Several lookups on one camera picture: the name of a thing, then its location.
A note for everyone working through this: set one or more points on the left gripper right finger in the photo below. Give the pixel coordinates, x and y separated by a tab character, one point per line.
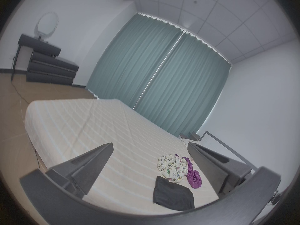
208	166

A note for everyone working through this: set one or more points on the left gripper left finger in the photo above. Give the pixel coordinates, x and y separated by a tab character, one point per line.
93	165

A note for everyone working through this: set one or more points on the black T-shirt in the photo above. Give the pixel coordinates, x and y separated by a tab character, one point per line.
173	194

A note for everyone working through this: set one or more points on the bed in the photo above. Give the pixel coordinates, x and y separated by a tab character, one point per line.
105	135

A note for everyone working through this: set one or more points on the purple garment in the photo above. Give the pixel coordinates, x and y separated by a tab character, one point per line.
193	177

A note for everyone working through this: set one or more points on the white printed pillow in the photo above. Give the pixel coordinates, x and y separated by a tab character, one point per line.
185	144

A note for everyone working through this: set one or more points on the grey bedside table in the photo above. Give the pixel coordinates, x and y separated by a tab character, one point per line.
191	136

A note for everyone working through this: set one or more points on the white printed pyjama top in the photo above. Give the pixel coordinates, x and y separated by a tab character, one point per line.
172	167

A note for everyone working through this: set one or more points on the blue-green curtain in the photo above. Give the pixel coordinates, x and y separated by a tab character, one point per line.
133	62
187	83

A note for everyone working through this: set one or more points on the black dressing table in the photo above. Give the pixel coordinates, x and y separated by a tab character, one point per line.
35	42

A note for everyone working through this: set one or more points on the round white-framed mirror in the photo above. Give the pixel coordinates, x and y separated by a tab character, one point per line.
46	24

